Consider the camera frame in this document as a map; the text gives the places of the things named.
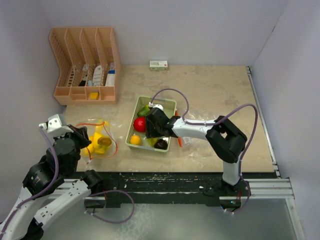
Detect yellow mango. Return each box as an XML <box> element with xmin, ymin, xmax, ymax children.
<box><xmin>80</xmin><ymin>133</ymin><xmax>112</xmax><ymax>157</ymax></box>

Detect clear zip bag orange zipper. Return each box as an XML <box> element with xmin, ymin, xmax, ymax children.
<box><xmin>76</xmin><ymin>118</ymin><xmax>118</xmax><ymax>165</ymax></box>

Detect yellow star fruit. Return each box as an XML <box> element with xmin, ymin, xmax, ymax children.
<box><xmin>147</xmin><ymin>137</ymin><xmax>160</xmax><ymax>148</ymax></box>

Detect yellow banana bunch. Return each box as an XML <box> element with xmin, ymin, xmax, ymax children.
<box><xmin>94</xmin><ymin>119</ymin><xmax>110</xmax><ymax>136</ymax></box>

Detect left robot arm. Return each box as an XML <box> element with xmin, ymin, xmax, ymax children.
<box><xmin>0</xmin><ymin>114</ymin><xmax>113</xmax><ymax>240</ymax></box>

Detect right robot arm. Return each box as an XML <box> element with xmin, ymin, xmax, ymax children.
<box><xmin>145</xmin><ymin>107</ymin><xmax>248</xmax><ymax>196</ymax></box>

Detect clear zip bag on table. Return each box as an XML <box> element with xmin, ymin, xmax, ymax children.
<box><xmin>171</xmin><ymin>117</ymin><xmax>215</xmax><ymax>147</ymax></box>

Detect red apple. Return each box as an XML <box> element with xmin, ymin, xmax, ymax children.
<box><xmin>133</xmin><ymin>116</ymin><xmax>146</xmax><ymax>133</ymax></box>

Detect dark purple mangosteen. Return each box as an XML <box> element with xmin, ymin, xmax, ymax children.
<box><xmin>154</xmin><ymin>139</ymin><xmax>168</xmax><ymax>150</ymax></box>

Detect orange fruit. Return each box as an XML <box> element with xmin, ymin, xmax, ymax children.
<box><xmin>129</xmin><ymin>134</ymin><xmax>142</xmax><ymax>146</ymax></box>

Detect green orange mango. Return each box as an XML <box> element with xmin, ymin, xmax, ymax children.
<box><xmin>137</xmin><ymin>105</ymin><xmax>150</xmax><ymax>118</ymax></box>

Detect pale green plastic basket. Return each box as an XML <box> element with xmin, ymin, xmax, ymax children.
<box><xmin>125</xmin><ymin>95</ymin><xmax>177</xmax><ymax>153</ymax></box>

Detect yellow block in organizer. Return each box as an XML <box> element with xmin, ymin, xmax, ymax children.
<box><xmin>89</xmin><ymin>92</ymin><xmax>99</xmax><ymax>100</ymax></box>

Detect small white green box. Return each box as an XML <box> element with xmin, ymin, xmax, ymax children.
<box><xmin>149</xmin><ymin>60</ymin><xmax>168</xmax><ymax>71</ymax></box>

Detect white blue items in organizer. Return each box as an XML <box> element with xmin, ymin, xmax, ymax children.
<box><xmin>66</xmin><ymin>62</ymin><xmax>116</xmax><ymax>87</ymax></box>

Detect pink desk file organizer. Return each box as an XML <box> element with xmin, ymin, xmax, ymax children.
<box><xmin>49</xmin><ymin>27</ymin><xmax>122</xmax><ymax>106</ymax></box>

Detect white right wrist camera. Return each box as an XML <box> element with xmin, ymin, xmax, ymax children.
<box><xmin>148</xmin><ymin>102</ymin><xmax>164</xmax><ymax>111</ymax></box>

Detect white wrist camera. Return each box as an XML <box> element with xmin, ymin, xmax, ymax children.
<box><xmin>38</xmin><ymin>114</ymin><xmax>74</xmax><ymax>138</ymax></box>
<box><xmin>148</xmin><ymin>102</ymin><xmax>164</xmax><ymax>111</ymax></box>

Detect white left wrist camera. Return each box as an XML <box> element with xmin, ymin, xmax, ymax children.
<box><xmin>38</xmin><ymin>114</ymin><xmax>74</xmax><ymax>138</ymax></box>

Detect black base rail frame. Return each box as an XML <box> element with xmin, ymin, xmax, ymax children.
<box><xmin>49</xmin><ymin>171</ymin><xmax>293</xmax><ymax>208</ymax></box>

